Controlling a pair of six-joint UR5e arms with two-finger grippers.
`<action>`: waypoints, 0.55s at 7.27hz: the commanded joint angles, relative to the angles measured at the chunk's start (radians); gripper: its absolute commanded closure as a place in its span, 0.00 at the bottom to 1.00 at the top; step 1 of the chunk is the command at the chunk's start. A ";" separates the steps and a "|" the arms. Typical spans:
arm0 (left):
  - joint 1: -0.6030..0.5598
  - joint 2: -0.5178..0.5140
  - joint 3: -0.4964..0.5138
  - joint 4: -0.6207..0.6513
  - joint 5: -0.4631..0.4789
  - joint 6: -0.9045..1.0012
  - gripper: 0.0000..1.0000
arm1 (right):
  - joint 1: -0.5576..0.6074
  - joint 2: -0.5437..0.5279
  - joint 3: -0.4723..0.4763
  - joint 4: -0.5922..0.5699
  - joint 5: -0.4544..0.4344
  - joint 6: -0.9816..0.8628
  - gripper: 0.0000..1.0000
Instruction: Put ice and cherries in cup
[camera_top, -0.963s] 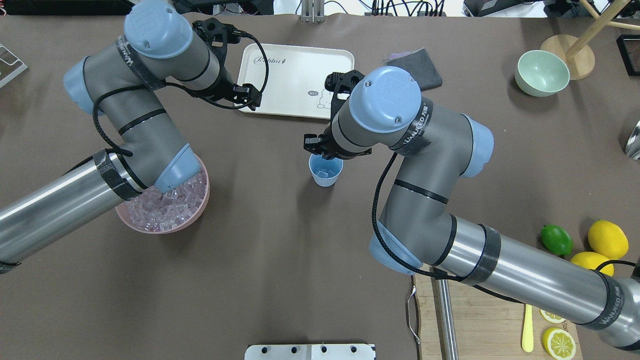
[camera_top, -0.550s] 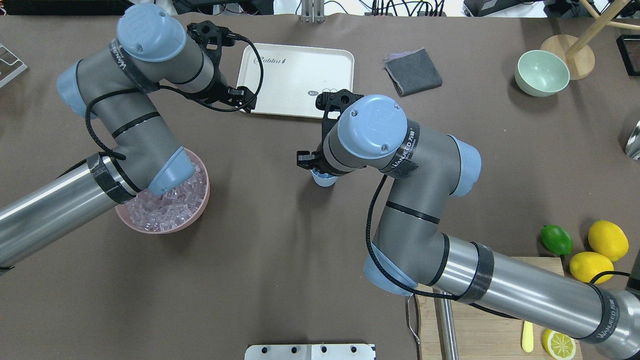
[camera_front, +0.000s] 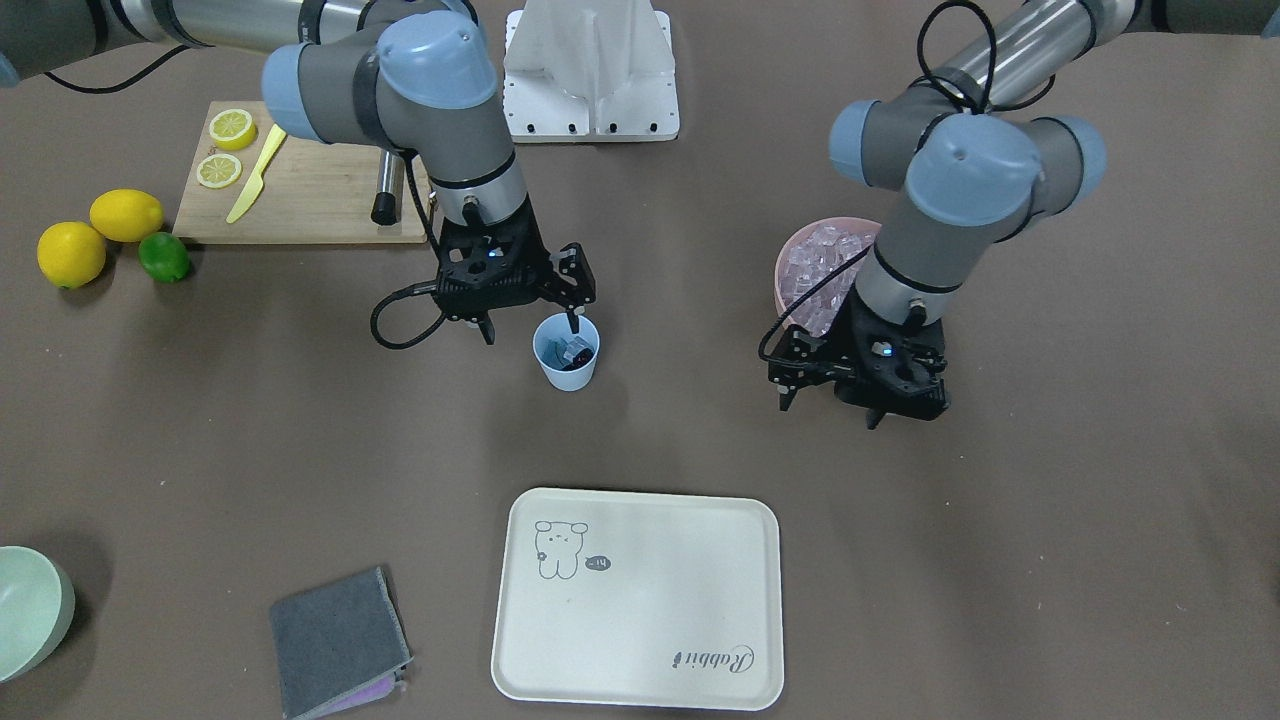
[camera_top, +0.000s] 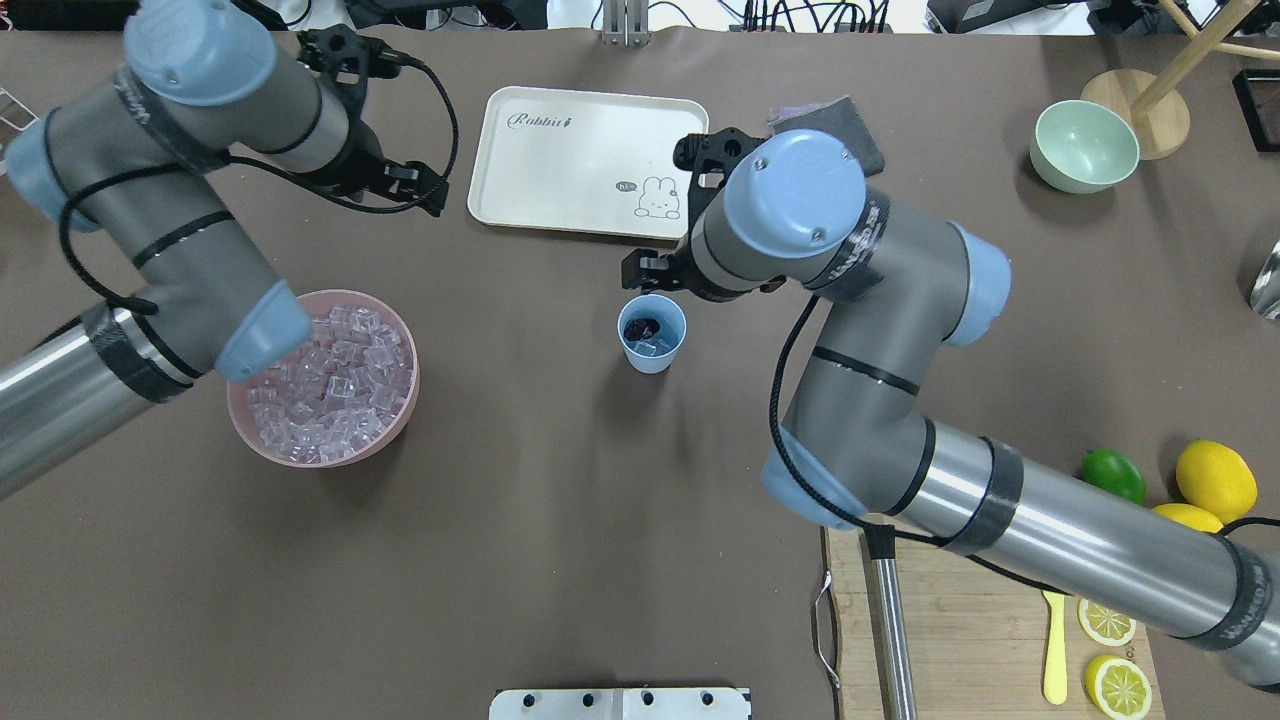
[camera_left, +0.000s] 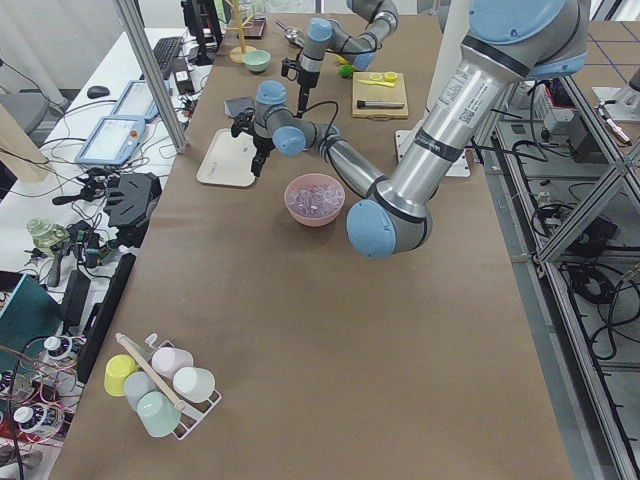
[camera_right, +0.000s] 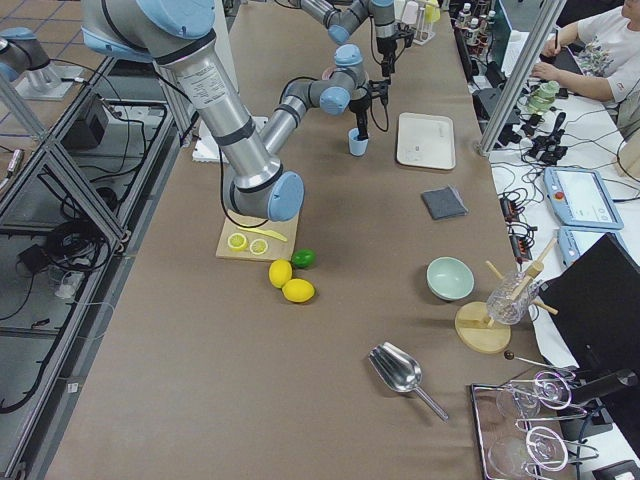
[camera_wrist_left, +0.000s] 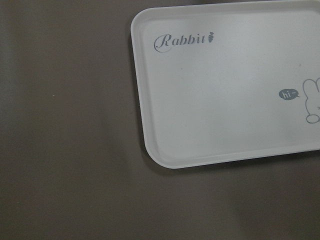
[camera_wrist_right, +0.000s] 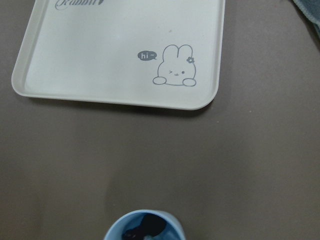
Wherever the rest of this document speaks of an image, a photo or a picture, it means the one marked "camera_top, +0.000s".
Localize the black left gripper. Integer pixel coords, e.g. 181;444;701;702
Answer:
296;26;451;217

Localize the pile of clear ice cubes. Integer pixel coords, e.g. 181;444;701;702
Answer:
246;304;415;462

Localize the green lime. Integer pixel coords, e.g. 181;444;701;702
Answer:
1082;448;1147;506

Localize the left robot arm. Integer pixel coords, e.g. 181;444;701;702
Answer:
1;1;449;497

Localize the mint green bowl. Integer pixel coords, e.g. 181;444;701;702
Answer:
1029;99;1140;193

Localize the grey folded cloth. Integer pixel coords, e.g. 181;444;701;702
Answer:
767;96;886;177

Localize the steel ice scoop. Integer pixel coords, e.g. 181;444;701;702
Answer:
1248;241;1280;322

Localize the light blue plastic cup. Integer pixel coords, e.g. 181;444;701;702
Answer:
616;293;687;374

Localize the wooden cup tree stand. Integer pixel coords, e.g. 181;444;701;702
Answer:
1080;1;1277;160

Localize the yellow lemon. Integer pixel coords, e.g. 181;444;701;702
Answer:
1175;439;1260;524
1152;503;1225;534

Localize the aluminium frame post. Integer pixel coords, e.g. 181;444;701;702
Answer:
600;0;650;47

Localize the dark red cherry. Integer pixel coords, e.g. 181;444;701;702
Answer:
622;316;662;343

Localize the steel muddler black tip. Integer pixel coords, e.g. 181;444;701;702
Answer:
863;524;919;719

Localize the wooden cutting board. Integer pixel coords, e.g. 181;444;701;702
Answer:
815;530;1108;719

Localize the lemon slice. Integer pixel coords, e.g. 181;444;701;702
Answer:
1076;597;1140;648

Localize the lemon half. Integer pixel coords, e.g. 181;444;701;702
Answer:
1083;655;1155;719

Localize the wine glass rack tray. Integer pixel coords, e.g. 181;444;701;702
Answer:
1231;69;1279;152

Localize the white cup rack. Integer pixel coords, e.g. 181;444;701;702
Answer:
0;88;40;135

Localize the pink bowl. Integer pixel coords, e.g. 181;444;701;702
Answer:
227;290;421;469

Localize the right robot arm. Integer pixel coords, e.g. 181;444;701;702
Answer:
621;128;1279;693

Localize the cream rabbit tray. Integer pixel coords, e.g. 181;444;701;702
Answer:
467;86;709;242

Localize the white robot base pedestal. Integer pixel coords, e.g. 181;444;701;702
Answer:
488;687;754;719

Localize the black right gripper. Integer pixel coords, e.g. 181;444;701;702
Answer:
621;127;787;301

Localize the yellow plastic knife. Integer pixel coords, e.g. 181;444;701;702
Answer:
1041;591;1069;706

